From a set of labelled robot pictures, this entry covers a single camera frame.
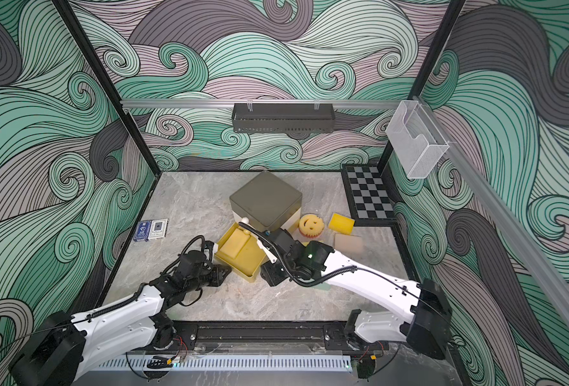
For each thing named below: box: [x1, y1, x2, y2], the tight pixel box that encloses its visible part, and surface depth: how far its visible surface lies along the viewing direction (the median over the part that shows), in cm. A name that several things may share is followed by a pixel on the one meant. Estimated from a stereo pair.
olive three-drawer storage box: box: [229, 170, 303, 232], surface depth 86 cm
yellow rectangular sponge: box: [327, 213, 356, 236], surface depth 100 cm
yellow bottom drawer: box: [214, 221, 270, 284], surface depth 92 cm
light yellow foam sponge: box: [219, 227, 251, 260], surface depth 94 cm
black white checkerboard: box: [340, 164, 398, 226], surface depth 109 cm
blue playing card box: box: [133, 220, 152, 243], surface depth 97 cm
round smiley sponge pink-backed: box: [298, 213, 325, 239], surface depth 99 cm
